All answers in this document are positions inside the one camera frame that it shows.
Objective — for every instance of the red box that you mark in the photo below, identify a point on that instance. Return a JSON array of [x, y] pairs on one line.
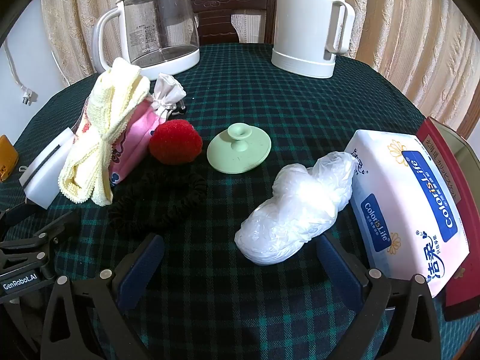
[[468, 210]]

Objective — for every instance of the white plastic bag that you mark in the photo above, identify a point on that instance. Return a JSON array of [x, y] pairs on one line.
[[285, 213]]

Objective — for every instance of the tissue pack with blue label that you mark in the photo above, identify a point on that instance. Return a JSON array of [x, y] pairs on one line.
[[393, 195]]

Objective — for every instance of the white thermos jug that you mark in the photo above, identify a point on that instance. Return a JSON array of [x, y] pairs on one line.
[[300, 26]]

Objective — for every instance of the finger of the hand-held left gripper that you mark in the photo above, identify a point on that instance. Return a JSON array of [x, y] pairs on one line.
[[37, 243], [11, 213]]

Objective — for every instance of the beige patterned curtain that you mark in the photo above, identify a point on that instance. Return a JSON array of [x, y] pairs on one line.
[[393, 45]]

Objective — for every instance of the green silicone lid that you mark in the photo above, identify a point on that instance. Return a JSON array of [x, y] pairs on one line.
[[240, 157]]

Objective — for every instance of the pale yellow towel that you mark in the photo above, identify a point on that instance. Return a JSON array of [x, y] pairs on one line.
[[90, 157]]

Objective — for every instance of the orange object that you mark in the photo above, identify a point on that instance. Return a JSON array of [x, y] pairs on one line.
[[7, 157]]

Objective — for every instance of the dark wooden chair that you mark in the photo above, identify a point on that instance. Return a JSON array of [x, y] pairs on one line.
[[225, 0]]

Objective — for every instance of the red fuzzy ball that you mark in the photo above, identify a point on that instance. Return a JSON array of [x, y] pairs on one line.
[[174, 140]]

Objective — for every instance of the black scrunchie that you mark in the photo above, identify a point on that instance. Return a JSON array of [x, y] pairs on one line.
[[123, 210]]

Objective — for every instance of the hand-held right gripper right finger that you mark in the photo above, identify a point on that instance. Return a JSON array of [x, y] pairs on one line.
[[337, 266]]

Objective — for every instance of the white sponge block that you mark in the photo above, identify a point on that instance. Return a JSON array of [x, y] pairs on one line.
[[37, 187]]

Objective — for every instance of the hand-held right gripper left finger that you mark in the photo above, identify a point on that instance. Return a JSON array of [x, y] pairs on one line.
[[142, 270]]

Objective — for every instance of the pink patterned cloth pouch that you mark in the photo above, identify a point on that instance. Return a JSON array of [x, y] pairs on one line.
[[131, 142]]

